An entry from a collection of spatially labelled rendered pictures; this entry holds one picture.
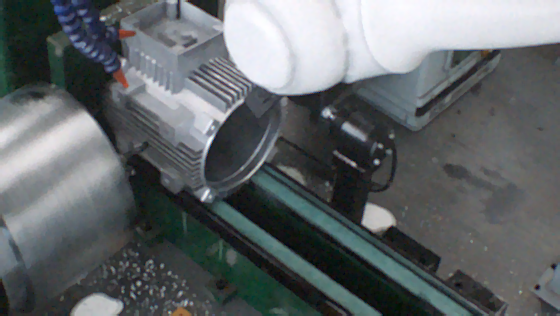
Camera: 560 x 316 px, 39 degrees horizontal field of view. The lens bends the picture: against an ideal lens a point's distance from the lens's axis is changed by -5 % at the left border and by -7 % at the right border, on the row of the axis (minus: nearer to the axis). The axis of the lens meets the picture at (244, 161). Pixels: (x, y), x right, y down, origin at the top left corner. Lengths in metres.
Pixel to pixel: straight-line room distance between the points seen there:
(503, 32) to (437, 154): 0.99
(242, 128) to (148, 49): 0.21
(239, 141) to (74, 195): 0.37
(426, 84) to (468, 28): 0.96
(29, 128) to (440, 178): 0.78
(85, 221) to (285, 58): 0.47
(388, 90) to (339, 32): 0.99
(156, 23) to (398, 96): 0.52
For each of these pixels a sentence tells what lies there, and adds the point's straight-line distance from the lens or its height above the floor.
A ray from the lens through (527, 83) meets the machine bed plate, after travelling 1.77.
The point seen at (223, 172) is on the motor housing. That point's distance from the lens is 1.20.
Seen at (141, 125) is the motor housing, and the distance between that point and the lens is 1.14.
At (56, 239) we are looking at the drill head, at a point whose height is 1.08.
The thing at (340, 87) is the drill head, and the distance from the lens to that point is 1.28.
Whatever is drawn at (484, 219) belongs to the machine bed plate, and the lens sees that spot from 1.42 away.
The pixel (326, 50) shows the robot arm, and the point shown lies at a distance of 0.54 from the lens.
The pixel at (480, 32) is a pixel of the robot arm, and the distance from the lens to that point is 0.54.
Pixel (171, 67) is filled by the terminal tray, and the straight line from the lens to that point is 1.10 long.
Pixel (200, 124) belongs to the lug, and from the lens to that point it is 1.07.
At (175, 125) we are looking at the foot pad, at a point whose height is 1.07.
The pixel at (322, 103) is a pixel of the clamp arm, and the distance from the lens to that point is 1.18.
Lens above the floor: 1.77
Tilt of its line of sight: 43 degrees down
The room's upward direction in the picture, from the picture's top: 4 degrees clockwise
